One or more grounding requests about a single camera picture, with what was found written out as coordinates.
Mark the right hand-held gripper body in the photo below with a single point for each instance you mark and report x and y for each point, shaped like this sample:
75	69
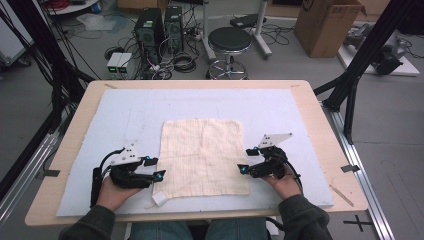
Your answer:
270	165

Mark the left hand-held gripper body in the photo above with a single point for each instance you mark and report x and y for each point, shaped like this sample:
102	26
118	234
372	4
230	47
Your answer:
128	176

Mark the cream towel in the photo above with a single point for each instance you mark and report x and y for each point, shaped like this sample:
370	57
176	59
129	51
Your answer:
203	156

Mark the person's left hand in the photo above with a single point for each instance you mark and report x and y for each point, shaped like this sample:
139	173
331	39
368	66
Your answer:
113	196

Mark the person's right hand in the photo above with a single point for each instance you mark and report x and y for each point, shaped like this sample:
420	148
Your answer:
285	188

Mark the person's left leg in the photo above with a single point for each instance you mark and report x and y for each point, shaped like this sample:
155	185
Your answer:
160	231

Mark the person's leg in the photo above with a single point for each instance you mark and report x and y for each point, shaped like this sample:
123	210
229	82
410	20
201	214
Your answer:
238	230
160	231

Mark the wooden table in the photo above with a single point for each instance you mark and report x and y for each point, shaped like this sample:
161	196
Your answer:
320	133

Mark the white foam board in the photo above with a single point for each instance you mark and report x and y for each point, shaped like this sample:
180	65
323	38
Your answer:
216	103

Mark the person's right leg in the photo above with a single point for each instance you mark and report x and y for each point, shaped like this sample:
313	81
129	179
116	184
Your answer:
238	230

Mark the black tape strip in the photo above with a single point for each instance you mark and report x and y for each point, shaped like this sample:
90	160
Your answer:
350	168
50	173

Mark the white power supply unit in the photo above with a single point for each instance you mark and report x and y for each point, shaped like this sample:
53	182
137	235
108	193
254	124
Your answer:
113	61
124	62

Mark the black round stool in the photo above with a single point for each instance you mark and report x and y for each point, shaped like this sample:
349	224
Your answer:
230	39

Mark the white metal desk leg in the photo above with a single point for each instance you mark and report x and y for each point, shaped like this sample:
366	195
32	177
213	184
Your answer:
261	30
206	30

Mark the large black computer tower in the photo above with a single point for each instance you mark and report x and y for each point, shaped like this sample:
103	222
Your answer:
148	31

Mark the black flat case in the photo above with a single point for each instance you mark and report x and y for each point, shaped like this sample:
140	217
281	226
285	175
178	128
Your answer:
246	20

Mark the slim black computer tower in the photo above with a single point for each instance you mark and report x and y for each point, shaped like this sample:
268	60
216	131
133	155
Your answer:
174	28

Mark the cardboard box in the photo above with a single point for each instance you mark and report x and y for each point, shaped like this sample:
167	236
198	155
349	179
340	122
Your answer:
325	26

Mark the clear plastic sheet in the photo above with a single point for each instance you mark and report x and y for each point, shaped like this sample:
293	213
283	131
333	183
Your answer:
96	21

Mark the grey and black machine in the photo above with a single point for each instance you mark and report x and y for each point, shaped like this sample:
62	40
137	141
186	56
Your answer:
388	58

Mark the white floor board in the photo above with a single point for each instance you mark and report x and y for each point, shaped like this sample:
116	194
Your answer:
408	68

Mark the white round table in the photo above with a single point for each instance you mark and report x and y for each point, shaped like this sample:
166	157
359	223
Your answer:
73	7

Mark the white panel on wheels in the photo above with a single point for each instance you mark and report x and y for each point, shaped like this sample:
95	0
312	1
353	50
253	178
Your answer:
11	40

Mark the aluminium rail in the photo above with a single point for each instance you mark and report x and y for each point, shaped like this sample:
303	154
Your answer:
26	173
363	180

